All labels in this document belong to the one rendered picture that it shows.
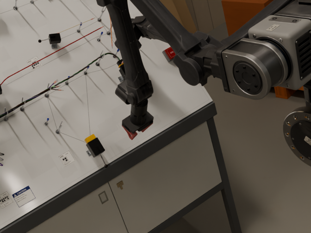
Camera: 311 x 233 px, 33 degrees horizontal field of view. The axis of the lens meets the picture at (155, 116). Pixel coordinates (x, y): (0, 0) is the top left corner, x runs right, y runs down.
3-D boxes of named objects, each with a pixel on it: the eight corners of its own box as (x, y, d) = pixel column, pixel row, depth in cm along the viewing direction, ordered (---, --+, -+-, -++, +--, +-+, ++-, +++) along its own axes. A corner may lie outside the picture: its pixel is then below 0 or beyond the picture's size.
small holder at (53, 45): (36, 40, 219) (37, 33, 212) (57, 38, 222) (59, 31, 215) (38, 50, 218) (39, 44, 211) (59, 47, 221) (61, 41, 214)
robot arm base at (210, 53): (228, 94, 131) (219, 52, 125) (206, 88, 137) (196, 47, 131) (251, 78, 135) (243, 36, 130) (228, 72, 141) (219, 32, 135)
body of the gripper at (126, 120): (121, 123, 187) (121, 111, 182) (141, 109, 192) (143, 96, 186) (133, 135, 185) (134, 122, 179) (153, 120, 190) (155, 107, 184)
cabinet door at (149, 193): (223, 182, 259) (206, 116, 239) (133, 243, 239) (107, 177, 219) (219, 180, 261) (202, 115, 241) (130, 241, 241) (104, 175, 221)
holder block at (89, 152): (99, 173, 212) (103, 169, 203) (83, 147, 213) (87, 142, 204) (108, 167, 214) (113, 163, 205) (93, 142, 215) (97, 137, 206)
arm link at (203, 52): (206, 58, 133) (220, 49, 135) (179, 52, 140) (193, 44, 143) (213, 89, 137) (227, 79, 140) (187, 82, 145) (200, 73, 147)
